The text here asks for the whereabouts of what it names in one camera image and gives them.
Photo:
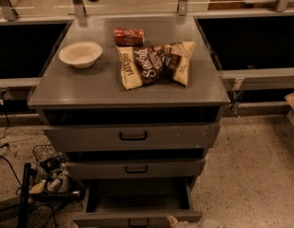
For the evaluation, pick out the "grey middle drawer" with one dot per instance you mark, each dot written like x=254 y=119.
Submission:
x=101 y=170

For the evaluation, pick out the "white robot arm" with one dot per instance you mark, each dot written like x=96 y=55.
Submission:
x=206 y=223

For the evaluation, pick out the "wire basket with items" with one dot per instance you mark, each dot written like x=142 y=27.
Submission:
x=52 y=180

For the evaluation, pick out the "white paper bowl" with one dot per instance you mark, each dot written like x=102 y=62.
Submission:
x=80 y=54

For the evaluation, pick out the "brown chip bag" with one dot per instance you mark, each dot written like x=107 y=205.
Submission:
x=142 y=66

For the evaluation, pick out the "grey bottom drawer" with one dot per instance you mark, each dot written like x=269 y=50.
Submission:
x=136 y=203

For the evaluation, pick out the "wooden box at right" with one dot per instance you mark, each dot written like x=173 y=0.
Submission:
x=290 y=100

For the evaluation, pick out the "grey drawer cabinet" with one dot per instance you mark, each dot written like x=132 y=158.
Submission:
x=69 y=96

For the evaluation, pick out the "grey drawer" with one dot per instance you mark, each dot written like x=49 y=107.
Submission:
x=136 y=203
x=113 y=137
x=101 y=170

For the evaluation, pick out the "grey top drawer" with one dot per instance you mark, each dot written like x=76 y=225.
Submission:
x=113 y=137

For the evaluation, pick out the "black metal stand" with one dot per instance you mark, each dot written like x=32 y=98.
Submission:
x=24 y=197

